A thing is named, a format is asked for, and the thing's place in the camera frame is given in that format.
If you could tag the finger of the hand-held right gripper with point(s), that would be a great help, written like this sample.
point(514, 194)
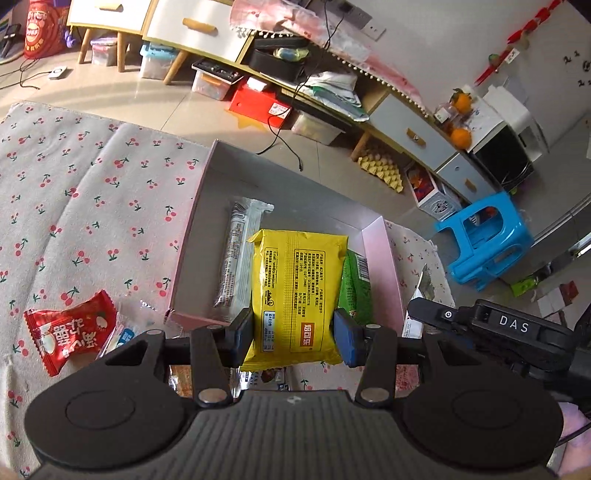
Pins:
point(434, 314)

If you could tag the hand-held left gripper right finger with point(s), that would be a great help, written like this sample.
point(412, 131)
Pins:
point(348, 341)

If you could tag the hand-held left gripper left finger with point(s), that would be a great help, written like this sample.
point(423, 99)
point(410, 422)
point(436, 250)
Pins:
point(242, 337)

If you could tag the pink cardboard box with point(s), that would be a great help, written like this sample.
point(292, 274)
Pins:
point(378, 267)

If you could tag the yellow snack packet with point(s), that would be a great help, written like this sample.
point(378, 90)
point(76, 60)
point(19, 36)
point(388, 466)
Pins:
point(295, 286)

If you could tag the red snack packet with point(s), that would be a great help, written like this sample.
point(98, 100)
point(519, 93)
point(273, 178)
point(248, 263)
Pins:
point(69, 332)

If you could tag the silver blue snack packet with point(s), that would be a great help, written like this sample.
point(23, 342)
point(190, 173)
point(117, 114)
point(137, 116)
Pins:
point(422, 290)

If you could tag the silver chocolate packet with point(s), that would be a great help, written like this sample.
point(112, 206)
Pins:
point(261, 377)

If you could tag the green snack packet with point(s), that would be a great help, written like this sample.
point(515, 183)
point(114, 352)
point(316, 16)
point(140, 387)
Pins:
point(358, 286)

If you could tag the long silver white snack packet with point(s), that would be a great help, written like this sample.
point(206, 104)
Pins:
point(240, 254)

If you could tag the blue plastic stool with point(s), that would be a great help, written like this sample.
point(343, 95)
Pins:
point(480, 244)

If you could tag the white printed box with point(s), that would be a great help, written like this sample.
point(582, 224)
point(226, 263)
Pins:
point(436, 196)

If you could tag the clear blue-label rice cracker packet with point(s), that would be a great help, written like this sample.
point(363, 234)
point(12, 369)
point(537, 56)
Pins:
point(121, 333)

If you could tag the yellow egg tray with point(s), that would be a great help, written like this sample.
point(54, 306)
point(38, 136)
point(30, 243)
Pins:
point(381, 166)

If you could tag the black appliance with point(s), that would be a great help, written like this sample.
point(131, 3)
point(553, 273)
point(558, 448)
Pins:
point(503, 157)

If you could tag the orange fruit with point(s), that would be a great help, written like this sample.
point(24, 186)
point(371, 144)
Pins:
point(461, 100)
point(460, 137)

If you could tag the long low grey-drawer cabinet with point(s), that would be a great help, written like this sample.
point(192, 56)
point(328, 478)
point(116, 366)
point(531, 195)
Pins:
point(406, 129)

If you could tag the cherry-print tablecloth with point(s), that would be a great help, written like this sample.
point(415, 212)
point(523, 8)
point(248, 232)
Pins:
point(92, 207)

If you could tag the clear storage box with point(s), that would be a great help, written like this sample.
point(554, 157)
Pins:
point(214, 83)
point(316, 128)
point(105, 51)

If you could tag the white cloth cover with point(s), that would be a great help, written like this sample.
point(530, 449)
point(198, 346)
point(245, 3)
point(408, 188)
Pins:
point(508, 108)

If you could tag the red cardboard box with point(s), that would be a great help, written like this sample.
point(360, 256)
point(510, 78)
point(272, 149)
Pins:
point(258, 104)

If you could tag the pile of white green bags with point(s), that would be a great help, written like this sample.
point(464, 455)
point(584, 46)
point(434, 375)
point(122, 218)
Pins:
point(334, 92)

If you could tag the black case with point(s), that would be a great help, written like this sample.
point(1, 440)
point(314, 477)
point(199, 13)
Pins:
point(272, 60)

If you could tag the pink cherry-print cabinet cloth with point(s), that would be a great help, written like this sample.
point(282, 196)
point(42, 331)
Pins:
point(351, 41)

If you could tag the blue-lid storage box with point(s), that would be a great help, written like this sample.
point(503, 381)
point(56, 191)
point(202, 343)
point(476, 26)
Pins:
point(157, 62)

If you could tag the white drawer cabinet wooden legs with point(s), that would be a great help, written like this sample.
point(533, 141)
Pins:
point(184, 23)

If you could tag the small white floor device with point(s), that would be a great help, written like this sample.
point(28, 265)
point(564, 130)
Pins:
point(59, 73)

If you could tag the red printed bag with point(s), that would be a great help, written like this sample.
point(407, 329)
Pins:
point(44, 27)

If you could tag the red wall decoration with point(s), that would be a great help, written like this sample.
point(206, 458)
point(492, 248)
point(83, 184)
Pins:
point(508, 41)

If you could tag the grey wall socket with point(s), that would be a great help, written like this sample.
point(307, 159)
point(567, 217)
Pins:
point(375, 30)
point(344, 7)

